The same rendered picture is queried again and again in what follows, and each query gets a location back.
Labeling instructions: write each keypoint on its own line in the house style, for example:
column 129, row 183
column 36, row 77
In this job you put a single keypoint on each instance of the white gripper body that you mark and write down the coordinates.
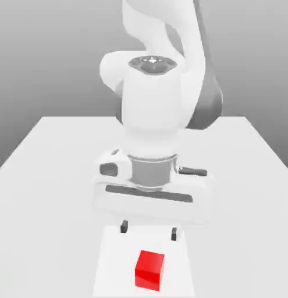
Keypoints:
column 148, row 208

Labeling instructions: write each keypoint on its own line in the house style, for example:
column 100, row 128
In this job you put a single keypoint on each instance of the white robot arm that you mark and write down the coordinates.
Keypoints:
column 150, row 102

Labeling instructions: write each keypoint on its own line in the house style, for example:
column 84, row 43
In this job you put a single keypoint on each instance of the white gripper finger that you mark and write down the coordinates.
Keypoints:
column 173, row 234
column 124, row 226

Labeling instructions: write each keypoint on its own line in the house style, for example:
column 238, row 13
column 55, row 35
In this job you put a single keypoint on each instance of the small red cube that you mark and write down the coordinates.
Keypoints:
column 149, row 270

